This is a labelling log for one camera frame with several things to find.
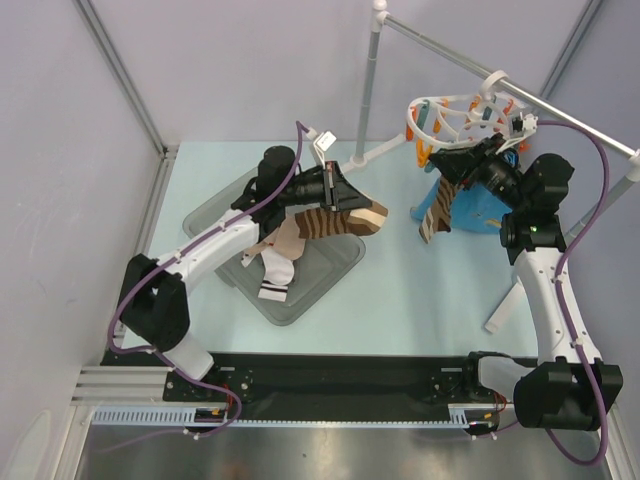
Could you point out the white round clip hanger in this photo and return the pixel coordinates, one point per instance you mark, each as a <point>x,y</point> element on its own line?
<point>462,120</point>

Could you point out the beige sock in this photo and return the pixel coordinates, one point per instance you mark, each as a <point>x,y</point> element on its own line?
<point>258,248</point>

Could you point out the white black striped sock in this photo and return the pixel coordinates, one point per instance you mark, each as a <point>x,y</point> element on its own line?
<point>272,292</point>

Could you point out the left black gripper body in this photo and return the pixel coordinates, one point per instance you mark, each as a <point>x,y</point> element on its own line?
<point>331,199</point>

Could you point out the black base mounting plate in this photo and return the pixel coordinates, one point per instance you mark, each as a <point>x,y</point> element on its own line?
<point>339,388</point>

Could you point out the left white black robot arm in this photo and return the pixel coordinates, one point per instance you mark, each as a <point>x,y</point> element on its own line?
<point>280,201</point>

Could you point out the orange clothes clip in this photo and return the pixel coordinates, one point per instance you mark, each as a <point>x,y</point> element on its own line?
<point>423,152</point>

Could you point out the white metal drying rack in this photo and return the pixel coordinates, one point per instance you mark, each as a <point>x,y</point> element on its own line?
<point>380,18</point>

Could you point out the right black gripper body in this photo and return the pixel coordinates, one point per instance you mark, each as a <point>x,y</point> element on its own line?
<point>472,164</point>

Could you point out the blue cartoon print sock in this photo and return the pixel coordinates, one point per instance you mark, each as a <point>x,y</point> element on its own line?
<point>474,210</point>

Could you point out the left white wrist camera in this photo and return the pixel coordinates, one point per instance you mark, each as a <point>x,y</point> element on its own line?
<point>320,143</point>

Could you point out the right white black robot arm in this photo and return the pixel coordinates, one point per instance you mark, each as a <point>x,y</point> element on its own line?
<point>570,388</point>

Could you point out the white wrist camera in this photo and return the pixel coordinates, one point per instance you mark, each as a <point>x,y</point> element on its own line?
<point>520,127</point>
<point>320,143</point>

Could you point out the brown striped sock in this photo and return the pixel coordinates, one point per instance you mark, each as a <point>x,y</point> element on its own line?
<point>438,215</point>
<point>319,223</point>

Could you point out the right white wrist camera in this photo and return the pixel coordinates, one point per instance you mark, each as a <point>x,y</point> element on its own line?
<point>520,127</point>

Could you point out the white slotted cable duct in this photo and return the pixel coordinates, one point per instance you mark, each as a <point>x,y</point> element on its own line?
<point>159,416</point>

